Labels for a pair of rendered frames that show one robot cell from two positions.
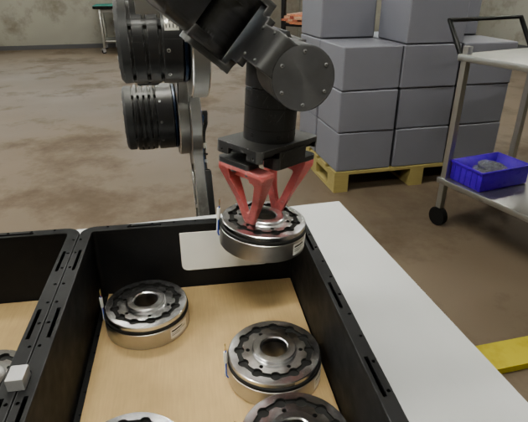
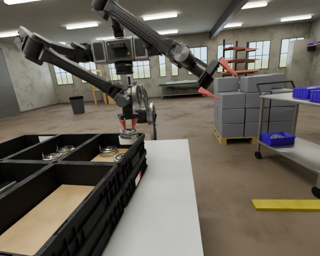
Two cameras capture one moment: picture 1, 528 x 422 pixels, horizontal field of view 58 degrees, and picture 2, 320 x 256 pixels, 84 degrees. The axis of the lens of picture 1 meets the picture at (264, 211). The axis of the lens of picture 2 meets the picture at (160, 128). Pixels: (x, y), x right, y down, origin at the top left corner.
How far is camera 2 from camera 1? 0.61 m
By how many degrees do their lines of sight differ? 22
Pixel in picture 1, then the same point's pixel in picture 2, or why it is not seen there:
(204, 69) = (135, 101)
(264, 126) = (124, 110)
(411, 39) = (249, 91)
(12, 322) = not seen: hidden behind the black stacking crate
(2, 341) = not seen: hidden behind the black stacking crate
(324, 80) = (125, 101)
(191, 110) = (149, 113)
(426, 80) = (256, 105)
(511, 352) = (265, 203)
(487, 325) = (261, 194)
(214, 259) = (126, 142)
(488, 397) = (184, 182)
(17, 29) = not seen: hidden behind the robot
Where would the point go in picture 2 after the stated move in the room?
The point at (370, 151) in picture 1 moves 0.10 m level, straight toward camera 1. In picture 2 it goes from (234, 130) to (233, 132)
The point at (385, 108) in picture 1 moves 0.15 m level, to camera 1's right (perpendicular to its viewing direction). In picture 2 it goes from (240, 115) to (250, 115)
